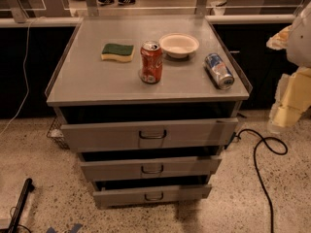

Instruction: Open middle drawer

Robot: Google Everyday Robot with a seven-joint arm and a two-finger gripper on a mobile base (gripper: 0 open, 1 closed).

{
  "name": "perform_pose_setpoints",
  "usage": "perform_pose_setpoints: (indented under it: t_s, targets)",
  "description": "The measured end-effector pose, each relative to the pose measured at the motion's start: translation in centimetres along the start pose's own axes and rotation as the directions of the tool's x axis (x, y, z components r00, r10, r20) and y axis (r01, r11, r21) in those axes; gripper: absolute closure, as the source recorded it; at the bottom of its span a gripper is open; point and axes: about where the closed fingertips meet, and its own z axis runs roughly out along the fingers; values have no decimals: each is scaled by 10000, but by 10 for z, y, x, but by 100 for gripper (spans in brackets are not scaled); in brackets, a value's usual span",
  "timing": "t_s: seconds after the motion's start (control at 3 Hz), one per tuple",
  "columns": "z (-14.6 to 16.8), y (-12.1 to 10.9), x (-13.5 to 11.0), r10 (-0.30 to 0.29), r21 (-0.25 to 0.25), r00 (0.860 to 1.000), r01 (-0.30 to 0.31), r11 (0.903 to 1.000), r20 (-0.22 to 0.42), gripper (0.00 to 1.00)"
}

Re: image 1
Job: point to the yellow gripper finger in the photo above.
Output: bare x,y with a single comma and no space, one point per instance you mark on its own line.
292,100
280,40

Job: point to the grey drawer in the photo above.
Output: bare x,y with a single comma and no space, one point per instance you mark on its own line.
135,169
143,135
148,195

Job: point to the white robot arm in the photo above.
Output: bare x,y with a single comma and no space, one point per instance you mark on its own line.
298,50

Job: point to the grey top drawer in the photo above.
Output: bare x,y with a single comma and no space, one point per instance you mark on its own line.
143,135

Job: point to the grey drawer cabinet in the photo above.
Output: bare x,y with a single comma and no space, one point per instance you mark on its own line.
87,89

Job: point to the grey bottom drawer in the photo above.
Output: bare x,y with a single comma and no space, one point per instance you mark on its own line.
148,195

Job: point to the blue silver can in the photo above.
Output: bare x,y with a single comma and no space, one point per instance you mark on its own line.
218,71

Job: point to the white bowl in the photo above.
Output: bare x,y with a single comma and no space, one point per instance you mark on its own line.
178,45

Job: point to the red soda can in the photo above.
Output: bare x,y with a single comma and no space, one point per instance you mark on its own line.
151,53

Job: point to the green yellow sponge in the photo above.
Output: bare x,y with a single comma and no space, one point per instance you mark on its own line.
117,52

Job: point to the person's right shoe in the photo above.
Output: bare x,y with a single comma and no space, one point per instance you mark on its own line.
126,2

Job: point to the person's shoe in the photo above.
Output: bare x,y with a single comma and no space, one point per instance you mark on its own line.
126,2
105,2

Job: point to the person's left shoe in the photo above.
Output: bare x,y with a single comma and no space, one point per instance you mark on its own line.
105,2

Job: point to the blue floor tape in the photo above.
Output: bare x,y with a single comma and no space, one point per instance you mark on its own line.
74,228

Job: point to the black bar on floor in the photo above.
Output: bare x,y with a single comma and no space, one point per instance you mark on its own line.
26,189

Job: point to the wire basket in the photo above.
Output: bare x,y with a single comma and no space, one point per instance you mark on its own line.
55,134

